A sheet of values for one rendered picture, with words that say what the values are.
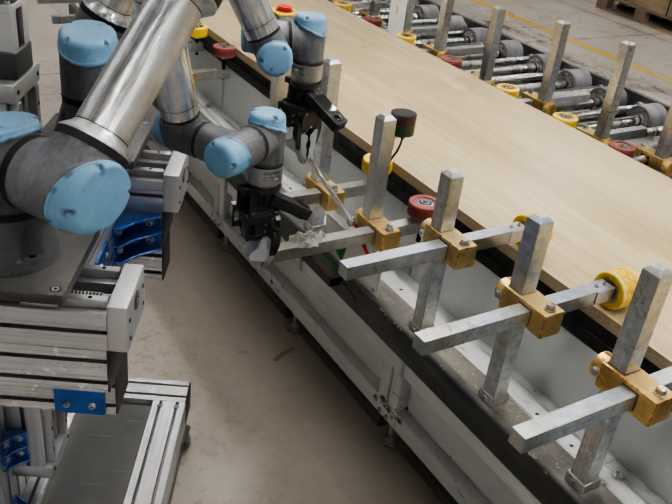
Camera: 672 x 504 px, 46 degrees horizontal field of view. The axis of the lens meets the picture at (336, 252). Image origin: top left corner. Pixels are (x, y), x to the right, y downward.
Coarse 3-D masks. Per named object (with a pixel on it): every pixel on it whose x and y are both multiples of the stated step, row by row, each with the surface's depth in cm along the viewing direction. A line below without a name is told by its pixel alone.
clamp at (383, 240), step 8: (360, 208) 193; (360, 216) 191; (360, 224) 191; (368, 224) 188; (376, 224) 187; (384, 224) 188; (392, 224) 188; (376, 232) 186; (384, 232) 184; (392, 232) 185; (400, 232) 186; (376, 240) 186; (384, 240) 184; (392, 240) 186; (376, 248) 187; (384, 248) 185; (392, 248) 187
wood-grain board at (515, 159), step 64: (320, 0) 359; (256, 64) 272; (384, 64) 286; (448, 64) 294; (448, 128) 238; (512, 128) 244; (512, 192) 203; (576, 192) 208; (640, 192) 212; (512, 256) 179; (576, 256) 178; (640, 256) 181
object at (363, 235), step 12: (360, 228) 187; (408, 228) 191; (324, 240) 180; (336, 240) 181; (348, 240) 183; (360, 240) 185; (372, 240) 187; (288, 252) 176; (300, 252) 177; (312, 252) 179; (324, 252) 181
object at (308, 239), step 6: (300, 234) 178; (306, 234) 178; (312, 234) 178; (318, 234) 180; (324, 234) 181; (294, 240) 178; (300, 240) 178; (306, 240) 178; (312, 240) 177; (318, 240) 178; (300, 246) 176; (306, 246) 176; (312, 246) 176; (318, 246) 177
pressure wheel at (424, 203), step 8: (416, 200) 193; (424, 200) 191; (432, 200) 194; (408, 208) 192; (416, 208) 189; (424, 208) 189; (432, 208) 189; (416, 216) 190; (424, 216) 190; (416, 240) 197
